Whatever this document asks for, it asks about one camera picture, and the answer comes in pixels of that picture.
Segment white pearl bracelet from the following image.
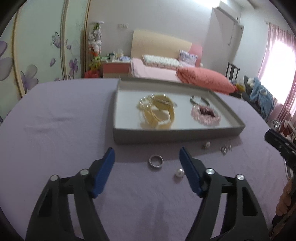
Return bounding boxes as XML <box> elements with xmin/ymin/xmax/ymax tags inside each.
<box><xmin>137</xmin><ymin>95</ymin><xmax>155</xmax><ymax>112</ymax></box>

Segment open silver cuff bangle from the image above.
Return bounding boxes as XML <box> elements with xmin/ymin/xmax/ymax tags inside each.
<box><xmin>190</xmin><ymin>95</ymin><xmax>210</xmax><ymax>106</ymax></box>

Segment pink beige nightstand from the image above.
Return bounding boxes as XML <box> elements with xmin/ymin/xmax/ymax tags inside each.
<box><xmin>100</xmin><ymin>61</ymin><xmax>130</xmax><ymax>78</ymax></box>

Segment pink bead bracelet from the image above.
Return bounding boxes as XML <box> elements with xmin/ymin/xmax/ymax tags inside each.
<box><xmin>191</xmin><ymin>104</ymin><xmax>222</xmax><ymax>127</ymax></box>

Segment small silver earrings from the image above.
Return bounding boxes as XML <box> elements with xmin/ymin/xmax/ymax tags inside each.
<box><xmin>220</xmin><ymin>145</ymin><xmax>232</xmax><ymax>155</ymax></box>

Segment wall light switch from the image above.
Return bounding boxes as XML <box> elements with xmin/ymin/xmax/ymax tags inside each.
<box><xmin>118</xmin><ymin>24</ymin><xmax>128</xmax><ymax>29</ymax></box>

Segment white floral pillow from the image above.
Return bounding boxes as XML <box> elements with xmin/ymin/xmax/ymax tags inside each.
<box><xmin>142</xmin><ymin>55</ymin><xmax>182</xmax><ymax>69</ymax></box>

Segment beige pink headboard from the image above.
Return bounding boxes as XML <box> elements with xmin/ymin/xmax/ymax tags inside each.
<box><xmin>130</xmin><ymin>30</ymin><xmax>203</xmax><ymax>67</ymax></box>

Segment bed with pink sheet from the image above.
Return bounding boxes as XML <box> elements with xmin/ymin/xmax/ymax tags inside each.
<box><xmin>130</xmin><ymin>58</ymin><xmax>181</xmax><ymax>83</ymax></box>

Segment small silver ring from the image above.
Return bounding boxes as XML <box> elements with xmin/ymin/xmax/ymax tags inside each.
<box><xmin>148</xmin><ymin>154</ymin><xmax>164</xmax><ymax>170</ymax></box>

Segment folded coral duvet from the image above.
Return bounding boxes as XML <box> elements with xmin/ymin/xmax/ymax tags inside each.
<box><xmin>176</xmin><ymin>67</ymin><xmax>237</xmax><ymax>95</ymax></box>

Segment blue plush blanket pile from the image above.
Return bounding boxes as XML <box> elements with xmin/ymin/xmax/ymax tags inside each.
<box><xmin>247</xmin><ymin>77</ymin><xmax>274</xmax><ymax>121</ymax></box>

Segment floral sliding wardrobe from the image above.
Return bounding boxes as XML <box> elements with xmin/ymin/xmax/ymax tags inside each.
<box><xmin>1</xmin><ymin>1</ymin><xmax>90</xmax><ymax>120</ymax></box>

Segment white pearl bead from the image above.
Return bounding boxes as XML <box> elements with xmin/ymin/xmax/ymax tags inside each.
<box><xmin>175</xmin><ymin>169</ymin><xmax>185</xmax><ymax>178</ymax></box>

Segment mug on nightstand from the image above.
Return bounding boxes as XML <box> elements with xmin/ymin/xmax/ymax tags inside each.
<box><xmin>109</xmin><ymin>53</ymin><xmax>116</xmax><ymax>61</ymax></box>

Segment pink curtain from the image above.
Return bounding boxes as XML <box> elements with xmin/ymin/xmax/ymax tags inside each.
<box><xmin>258</xmin><ymin>23</ymin><xmax>295</xmax><ymax>121</ymax></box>

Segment small pearl stud earring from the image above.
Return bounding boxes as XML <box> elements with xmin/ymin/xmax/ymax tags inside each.
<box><xmin>202</xmin><ymin>142</ymin><xmax>211</xmax><ymax>149</ymax></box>

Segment lilac square pillow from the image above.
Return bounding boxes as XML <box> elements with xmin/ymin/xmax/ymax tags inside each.
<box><xmin>178</xmin><ymin>50</ymin><xmax>198</xmax><ymax>66</ymax></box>

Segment hanging plush toy stack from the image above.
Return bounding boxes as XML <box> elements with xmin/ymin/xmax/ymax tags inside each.
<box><xmin>88</xmin><ymin>21</ymin><xmax>104</xmax><ymax>71</ymax></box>

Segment cream chunky bracelet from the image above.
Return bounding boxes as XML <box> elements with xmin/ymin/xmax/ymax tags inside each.
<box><xmin>139</xmin><ymin>93</ymin><xmax>176</xmax><ymax>130</ymax></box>

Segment grey shallow cardboard tray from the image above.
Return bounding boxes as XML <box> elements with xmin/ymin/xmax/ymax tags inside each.
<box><xmin>113</xmin><ymin>77</ymin><xmax>245</xmax><ymax>144</ymax></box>

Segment person's hand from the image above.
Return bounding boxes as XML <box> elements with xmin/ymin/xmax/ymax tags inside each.
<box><xmin>275</xmin><ymin>180</ymin><xmax>292</xmax><ymax>216</ymax></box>

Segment dark wooden chair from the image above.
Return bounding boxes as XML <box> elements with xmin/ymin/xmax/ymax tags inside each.
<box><xmin>225</xmin><ymin>62</ymin><xmax>240</xmax><ymax>81</ymax></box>

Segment purple tablecloth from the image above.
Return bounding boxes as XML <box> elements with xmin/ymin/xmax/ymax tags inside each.
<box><xmin>1</xmin><ymin>79</ymin><xmax>287</xmax><ymax>240</ymax></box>

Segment large silver hoop bangle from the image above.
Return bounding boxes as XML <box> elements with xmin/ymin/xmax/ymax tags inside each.
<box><xmin>152</xmin><ymin>94</ymin><xmax>178</xmax><ymax>107</ymax></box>

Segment red waste bin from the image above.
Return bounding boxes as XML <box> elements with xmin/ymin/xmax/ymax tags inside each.
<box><xmin>84</xmin><ymin>70</ymin><xmax>100</xmax><ymax>78</ymax></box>

